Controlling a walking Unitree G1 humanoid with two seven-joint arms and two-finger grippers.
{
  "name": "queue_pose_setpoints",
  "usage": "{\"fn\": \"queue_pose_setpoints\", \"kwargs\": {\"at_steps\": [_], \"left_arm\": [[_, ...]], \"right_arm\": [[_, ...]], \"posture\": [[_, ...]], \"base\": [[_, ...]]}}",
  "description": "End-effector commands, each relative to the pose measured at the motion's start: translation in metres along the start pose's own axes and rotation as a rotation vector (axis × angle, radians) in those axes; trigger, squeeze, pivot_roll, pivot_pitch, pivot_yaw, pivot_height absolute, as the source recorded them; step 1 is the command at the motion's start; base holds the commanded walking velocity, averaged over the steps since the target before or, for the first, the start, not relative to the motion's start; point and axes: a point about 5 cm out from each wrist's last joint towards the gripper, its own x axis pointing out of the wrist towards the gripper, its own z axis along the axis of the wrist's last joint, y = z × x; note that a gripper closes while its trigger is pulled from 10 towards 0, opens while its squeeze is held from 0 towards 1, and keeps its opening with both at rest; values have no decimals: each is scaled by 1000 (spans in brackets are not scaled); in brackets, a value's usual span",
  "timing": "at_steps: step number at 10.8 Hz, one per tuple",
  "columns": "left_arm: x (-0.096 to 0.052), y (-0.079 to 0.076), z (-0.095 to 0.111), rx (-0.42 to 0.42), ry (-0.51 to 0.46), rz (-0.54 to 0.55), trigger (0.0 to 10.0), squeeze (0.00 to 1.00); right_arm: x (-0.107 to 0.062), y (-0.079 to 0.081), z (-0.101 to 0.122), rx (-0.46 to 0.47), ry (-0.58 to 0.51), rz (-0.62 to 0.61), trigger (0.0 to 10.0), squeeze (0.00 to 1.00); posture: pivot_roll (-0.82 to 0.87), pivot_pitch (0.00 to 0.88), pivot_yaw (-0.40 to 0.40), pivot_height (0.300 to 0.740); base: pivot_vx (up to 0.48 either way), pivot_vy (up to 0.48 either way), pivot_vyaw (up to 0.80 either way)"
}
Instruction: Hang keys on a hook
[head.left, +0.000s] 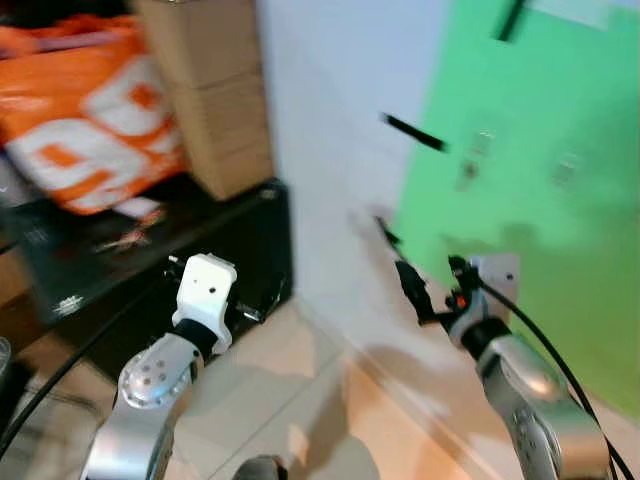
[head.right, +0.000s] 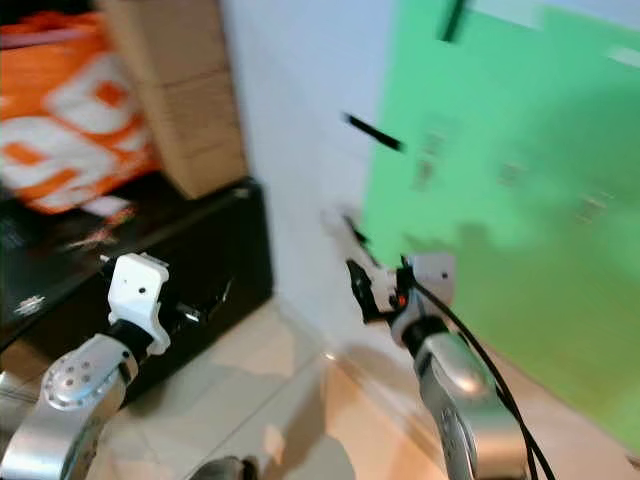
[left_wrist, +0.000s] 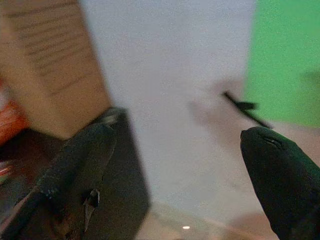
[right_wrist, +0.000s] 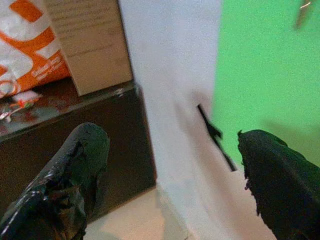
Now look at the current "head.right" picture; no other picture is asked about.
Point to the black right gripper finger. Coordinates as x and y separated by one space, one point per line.
378 310
360 278

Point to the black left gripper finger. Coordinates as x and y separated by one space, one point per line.
220 294

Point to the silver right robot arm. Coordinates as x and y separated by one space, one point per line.
465 400

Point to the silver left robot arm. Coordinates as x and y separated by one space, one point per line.
75 385

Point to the black glossy cabinet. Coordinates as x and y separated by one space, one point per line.
230 240

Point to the black tape strip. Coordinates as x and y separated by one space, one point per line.
374 132

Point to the grey robot foot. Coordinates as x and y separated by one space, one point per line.
225 468

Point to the brown cardboard box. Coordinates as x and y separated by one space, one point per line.
190 100

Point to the orange and white bag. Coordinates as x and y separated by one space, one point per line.
28 100

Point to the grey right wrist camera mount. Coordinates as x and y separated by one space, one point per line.
432 280

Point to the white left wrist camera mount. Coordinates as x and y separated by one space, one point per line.
140 285

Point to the clear wall hook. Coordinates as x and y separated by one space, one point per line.
433 158
592 207
512 174

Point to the green wall sheet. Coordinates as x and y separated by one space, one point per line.
530 100

